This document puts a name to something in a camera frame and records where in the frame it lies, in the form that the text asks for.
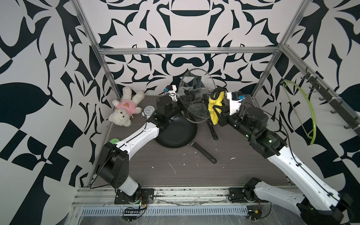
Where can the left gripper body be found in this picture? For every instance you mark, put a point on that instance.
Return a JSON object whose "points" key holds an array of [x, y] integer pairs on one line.
{"points": [[180, 105]]}

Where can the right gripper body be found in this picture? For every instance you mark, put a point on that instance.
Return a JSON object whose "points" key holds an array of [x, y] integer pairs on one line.
{"points": [[228, 118]]}

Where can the yellow cleaning cloth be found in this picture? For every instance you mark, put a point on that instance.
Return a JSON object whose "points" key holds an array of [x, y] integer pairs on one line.
{"points": [[215, 104]]}

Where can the large glass pot lid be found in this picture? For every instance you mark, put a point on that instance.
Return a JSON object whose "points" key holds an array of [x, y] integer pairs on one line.
{"points": [[199, 83]]}

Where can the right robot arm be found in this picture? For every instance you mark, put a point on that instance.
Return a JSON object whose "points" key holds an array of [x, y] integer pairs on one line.
{"points": [[317, 203]]}

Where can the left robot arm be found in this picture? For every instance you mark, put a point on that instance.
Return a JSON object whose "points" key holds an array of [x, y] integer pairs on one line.
{"points": [[167, 125]]}

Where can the green round container lid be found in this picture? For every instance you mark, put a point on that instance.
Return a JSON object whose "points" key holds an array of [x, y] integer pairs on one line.
{"points": [[114, 141]]}

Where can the small black frying pan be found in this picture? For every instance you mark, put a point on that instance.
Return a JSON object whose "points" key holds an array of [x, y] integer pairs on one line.
{"points": [[212, 129]]}

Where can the large black frying pan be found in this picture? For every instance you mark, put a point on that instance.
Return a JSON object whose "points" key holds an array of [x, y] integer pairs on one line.
{"points": [[179, 133]]}

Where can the small white alarm clock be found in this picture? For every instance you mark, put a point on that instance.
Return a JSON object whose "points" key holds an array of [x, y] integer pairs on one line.
{"points": [[148, 111]]}

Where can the white teddy bear pink shirt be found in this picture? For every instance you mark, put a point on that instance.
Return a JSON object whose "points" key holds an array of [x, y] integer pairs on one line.
{"points": [[126, 108]]}

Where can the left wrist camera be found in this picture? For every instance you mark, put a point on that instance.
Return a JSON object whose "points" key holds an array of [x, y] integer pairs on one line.
{"points": [[171, 91]]}

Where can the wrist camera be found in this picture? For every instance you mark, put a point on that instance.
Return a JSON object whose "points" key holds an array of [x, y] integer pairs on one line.
{"points": [[171, 91], [235, 99]]}

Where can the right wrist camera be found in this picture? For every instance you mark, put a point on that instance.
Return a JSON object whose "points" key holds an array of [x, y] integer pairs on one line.
{"points": [[235, 99]]}

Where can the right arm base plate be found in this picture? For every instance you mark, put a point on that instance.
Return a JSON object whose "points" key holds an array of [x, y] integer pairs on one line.
{"points": [[242, 195]]}

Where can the aluminium frame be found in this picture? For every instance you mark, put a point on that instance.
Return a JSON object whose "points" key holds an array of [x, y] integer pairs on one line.
{"points": [[246, 46]]}

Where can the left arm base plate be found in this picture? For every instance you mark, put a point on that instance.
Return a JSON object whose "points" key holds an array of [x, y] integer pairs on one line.
{"points": [[142, 195]]}

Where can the black wall hook rack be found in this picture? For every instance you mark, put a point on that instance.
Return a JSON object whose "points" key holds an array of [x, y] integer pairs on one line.
{"points": [[328, 95]]}

